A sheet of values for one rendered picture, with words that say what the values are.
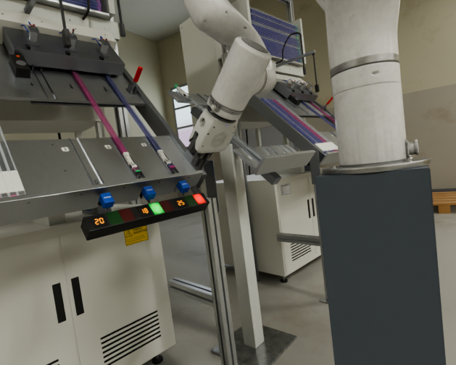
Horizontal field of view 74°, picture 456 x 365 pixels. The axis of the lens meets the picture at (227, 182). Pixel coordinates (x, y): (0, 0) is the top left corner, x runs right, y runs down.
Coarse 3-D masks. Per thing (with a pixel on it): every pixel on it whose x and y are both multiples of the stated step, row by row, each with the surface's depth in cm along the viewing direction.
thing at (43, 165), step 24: (24, 144) 71; (48, 144) 75; (72, 144) 78; (96, 144) 82; (144, 144) 92; (168, 144) 97; (24, 168) 67; (48, 168) 70; (72, 168) 73; (96, 168) 76; (120, 168) 80; (144, 168) 84; (168, 168) 87; (192, 168) 94
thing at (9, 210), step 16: (160, 176) 81; (176, 176) 84; (192, 176) 89; (48, 192) 62; (64, 192) 64; (80, 192) 67; (96, 192) 70; (112, 192) 73; (128, 192) 77; (160, 192) 85; (176, 192) 90; (0, 208) 57; (16, 208) 60; (32, 208) 62; (48, 208) 64; (64, 208) 67; (80, 208) 71; (0, 224) 60
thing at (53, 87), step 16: (0, 48) 94; (0, 64) 89; (0, 80) 84; (32, 80) 90; (48, 80) 93; (64, 80) 97; (96, 80) 106; (112, 80) 110; (0, 96) 79; (16, 96) 82; (32, 96) 85; (48, 96) 88; (64, 96) 91; (80, 96) 95; (96, 96) 99; (112, 96) 103; (128, 96) 107
